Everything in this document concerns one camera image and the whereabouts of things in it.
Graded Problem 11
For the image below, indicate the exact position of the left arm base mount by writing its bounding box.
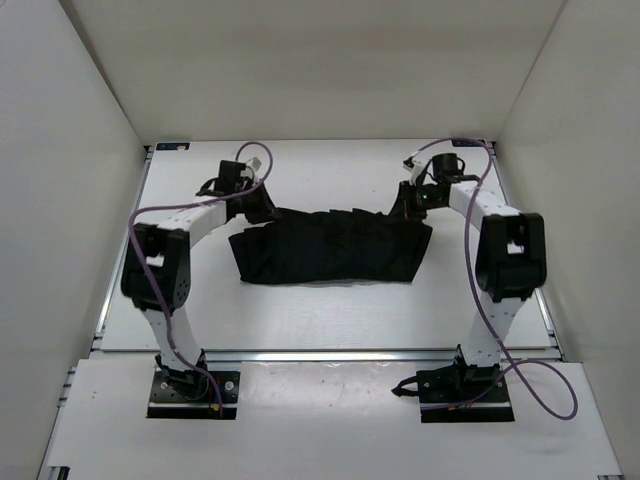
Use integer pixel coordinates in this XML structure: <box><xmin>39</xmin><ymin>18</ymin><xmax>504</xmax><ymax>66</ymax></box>
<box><xmin>146</xmin><ymin>371</ymin><xmax>241</xmax><ymax>420</ymax></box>

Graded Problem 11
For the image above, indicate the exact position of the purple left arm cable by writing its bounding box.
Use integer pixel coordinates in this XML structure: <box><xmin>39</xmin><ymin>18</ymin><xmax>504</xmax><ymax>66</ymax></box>
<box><xmin>128</xmin><ymin>142</ymin><xmax>274</xmax><ymax>374</ymax></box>

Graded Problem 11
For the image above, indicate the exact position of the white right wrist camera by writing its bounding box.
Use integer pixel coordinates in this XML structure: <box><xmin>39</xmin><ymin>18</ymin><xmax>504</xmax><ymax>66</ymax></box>
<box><xmin>402</xmin><ymin>156</ymin><xmax>431</xmax><ymax>185</ymax></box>

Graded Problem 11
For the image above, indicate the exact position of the left corner label sticker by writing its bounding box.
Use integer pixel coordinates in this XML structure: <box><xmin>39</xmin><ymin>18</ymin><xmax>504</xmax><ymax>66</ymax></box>
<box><xmin>155</xmin><ymin>142</ymin><xmax>190</xmax><ymax>151</ymax></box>

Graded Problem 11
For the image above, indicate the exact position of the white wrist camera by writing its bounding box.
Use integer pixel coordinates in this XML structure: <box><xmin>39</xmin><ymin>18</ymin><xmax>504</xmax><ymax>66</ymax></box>
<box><xmin>245</xmin><ymin>157</ymin><xmax>262</xmax><ymax>174</ymax></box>
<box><xmin>402</xmin><ymin>156</ymin><xmax>431</xmax><ymax>185</ymax></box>

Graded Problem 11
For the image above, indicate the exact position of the right corner label sticker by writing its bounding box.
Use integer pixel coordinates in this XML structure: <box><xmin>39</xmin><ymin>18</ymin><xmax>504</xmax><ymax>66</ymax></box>
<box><xmin>451</xmin><ymin>139</ymin><xmax>485</xmax><ymax>148</ymax></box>

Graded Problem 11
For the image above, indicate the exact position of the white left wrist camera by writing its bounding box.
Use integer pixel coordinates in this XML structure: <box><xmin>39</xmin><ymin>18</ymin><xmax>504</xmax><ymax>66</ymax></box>
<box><xmin>245</xmin><ymin>157</ymin><xmax>262</xmax><ymax>174</ymax></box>

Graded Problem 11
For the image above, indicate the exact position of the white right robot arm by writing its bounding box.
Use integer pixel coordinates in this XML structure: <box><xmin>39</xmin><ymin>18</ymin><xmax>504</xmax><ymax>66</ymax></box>
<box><xmin>392</xmin><ymin>153</ymin><xmax>547</xmax><ymax>401</ymax></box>

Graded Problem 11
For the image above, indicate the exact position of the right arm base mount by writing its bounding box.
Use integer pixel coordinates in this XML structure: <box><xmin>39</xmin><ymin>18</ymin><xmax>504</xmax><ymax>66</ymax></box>
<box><xmin>391</xmin><ymin>364</ymin><xmax>515</xmax><ymax>424</ymax></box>

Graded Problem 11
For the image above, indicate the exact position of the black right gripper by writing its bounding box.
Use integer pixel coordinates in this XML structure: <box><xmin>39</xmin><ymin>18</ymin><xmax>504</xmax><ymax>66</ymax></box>
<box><xmin>384</xmin><ymin>181</ymin><xmax>445</xmax><ymax>226</ymax></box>

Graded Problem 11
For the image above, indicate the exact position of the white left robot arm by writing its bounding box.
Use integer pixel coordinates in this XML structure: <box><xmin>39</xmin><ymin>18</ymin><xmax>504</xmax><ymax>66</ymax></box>
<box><xmin>120</xmin><ymin>157</ymin><xmax>274</xmax><ymax>398</ymax></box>

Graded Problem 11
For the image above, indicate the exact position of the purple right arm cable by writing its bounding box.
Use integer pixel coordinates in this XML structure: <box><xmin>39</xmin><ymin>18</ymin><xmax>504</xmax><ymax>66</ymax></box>
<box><xmin>409</xmin><ymin>137</ymin><xmax>579</xmax><ymax>421</ymax></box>

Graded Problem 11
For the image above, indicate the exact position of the corner label sticker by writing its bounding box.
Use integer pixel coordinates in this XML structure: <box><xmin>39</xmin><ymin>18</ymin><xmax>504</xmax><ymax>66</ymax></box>
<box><xmin>451</xmin><ymin>139</ymin><xmax>485</xmax><ymax>148</ymax></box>
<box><xmin>155</xmin><ymin>142</ymin><xmax>190</xmax><ymax>151</ymax></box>

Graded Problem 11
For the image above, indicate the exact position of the black pleated skirt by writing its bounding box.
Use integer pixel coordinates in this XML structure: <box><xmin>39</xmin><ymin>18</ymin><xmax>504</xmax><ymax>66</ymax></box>
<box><xmin>229</xmin><ymin>209</ymin><xmax>433</xmax><ymax>285</ymax></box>

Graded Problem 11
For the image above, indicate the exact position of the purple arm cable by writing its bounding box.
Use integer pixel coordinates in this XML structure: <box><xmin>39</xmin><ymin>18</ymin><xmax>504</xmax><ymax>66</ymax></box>
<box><xmin>128</xmin><ymin>142</ymin><xmax>274</xmax><ymax>374</ymax></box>
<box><xmin>409</xmin><ymin>137</ymin><xmax>579</xmax><ymax>421</ymax></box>

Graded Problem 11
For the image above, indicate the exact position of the aluminium table rail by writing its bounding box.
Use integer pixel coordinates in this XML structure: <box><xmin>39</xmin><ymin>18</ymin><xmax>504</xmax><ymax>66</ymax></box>
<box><xmin>89</xmin><ymin>347</ymin><xmax>562</xmax><ymax>363</ymax></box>

